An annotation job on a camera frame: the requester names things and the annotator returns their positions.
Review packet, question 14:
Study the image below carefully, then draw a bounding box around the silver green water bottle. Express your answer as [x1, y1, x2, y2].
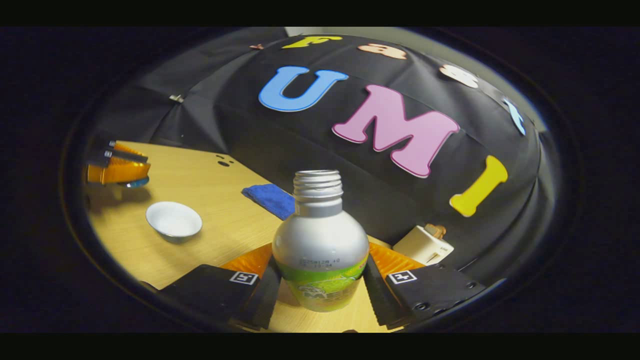
[272, 170, 370, 313]

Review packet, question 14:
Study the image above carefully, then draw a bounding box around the blue towel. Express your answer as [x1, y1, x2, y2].
[241, 183, 296, 221]

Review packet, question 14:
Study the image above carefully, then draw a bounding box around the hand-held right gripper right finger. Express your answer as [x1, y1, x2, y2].
[362, 242, 486, 331]

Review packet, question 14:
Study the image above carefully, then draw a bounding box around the white toaster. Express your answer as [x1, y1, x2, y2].
[392, 225, 455, 266]

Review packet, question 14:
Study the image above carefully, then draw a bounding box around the black backdrop cloth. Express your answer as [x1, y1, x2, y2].
[95, 27, 548, 288]

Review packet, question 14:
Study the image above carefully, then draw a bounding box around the white and teal teacup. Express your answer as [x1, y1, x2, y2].
[145, 201, 203, 244]

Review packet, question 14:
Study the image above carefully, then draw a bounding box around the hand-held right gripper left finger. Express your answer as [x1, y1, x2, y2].
[160, 243, 283, 331]

